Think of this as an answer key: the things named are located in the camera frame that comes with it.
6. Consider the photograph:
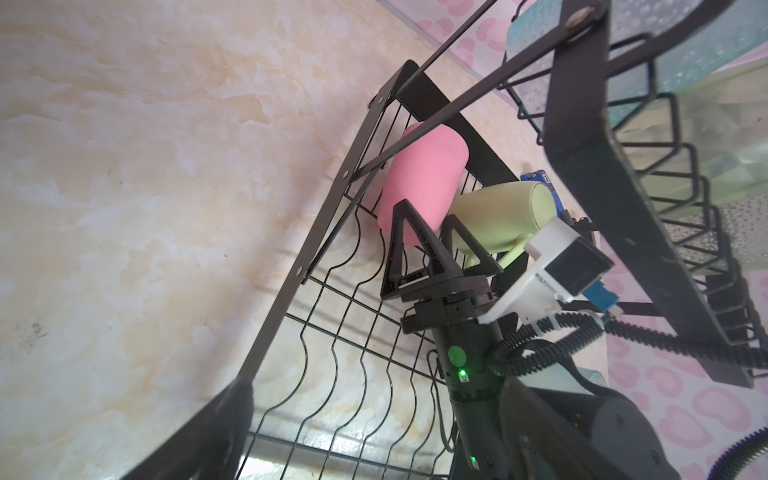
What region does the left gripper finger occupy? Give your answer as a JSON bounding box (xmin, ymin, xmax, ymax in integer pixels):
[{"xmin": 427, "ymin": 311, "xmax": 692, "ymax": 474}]
[{"xmin": 124, "ymin": 379, "xmax": 254, "ymax": 479}]

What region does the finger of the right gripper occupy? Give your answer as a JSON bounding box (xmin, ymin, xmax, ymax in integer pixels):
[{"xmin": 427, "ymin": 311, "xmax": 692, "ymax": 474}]
[
  {"xmin": 380, "ymin": 199, "xmax": 456, "ymax": 300},
  {"xmin": 439, "ymin": 214, "xmax": 503, "ymax": 277}
]

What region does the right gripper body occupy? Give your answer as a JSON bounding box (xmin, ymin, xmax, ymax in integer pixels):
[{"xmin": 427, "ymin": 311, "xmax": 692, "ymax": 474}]
[{"xmin": 381, "ymin": 269, "xmax": 497, "ymax": 334}]

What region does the white mug green handle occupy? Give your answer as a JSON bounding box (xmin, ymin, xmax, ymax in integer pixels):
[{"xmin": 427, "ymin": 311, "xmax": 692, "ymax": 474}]
[{"xmin": 449, "ymin": 181, "xmax": 557, "ymax": 268}]

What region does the solid pink plastic cup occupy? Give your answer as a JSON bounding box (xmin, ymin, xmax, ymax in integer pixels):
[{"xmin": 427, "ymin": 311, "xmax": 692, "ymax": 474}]
[{"xmin": 377, "ymin": 124, "xmax": 469, "ymax": 236}]

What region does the teal textured plastic cup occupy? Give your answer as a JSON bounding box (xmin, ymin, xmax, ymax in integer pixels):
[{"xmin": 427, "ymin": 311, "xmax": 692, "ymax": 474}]
[{"xmin": 498, "ymin": 1, "xmax": 767, "ymax": 139}]

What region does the light green transparent cup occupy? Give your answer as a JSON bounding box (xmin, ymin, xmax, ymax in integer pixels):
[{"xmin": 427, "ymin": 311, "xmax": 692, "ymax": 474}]
[{"xmin": 618, "ymin": 58, "xmax": 767, "ymax": 206}]

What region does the pale green frosted cup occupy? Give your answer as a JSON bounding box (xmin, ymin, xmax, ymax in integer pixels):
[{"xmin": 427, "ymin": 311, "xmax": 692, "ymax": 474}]
[{"xmin": 662, "ymin": 193, "xmax": 767, "ymax": 275}]

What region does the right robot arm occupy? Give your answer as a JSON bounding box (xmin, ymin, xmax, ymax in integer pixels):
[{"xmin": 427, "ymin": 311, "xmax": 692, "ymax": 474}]
[{"xmin": 381, "ymin": 200, "xmax": 677, "ymax": 479}]

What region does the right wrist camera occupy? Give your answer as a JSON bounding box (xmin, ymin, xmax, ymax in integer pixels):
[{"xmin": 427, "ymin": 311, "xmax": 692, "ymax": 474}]
[{"xmin": 477, "ymin": 218, "xmax": 614, "ymax": 325}]

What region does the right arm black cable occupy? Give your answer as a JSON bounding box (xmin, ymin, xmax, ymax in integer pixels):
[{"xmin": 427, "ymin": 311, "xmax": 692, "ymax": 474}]
[{"xmin": 487, "ymin": 311, "xmax": 768, "ymax": 480}]

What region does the black wire dish rack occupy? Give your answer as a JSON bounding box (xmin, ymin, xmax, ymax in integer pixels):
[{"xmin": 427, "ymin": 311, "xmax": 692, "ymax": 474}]
[{"xmin": 130, "ymin": 1, "xmax": 767, "ymax": 479}]

